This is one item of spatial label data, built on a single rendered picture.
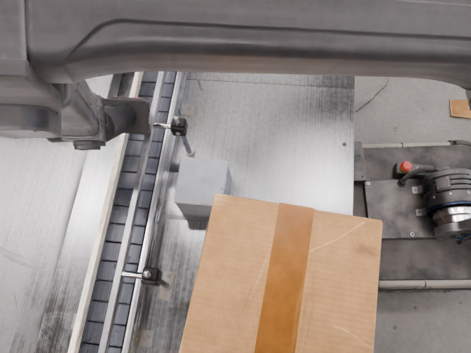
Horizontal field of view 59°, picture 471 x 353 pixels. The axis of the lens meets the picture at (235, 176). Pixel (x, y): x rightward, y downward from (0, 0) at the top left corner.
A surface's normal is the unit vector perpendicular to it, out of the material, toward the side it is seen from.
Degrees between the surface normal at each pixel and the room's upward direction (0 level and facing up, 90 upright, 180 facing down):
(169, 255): 0
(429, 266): 0
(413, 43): 29
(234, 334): 0
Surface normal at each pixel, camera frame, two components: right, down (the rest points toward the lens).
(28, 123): 0.70, 0.00
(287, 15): 0.23, 0.02
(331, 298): -0.07, -0.37
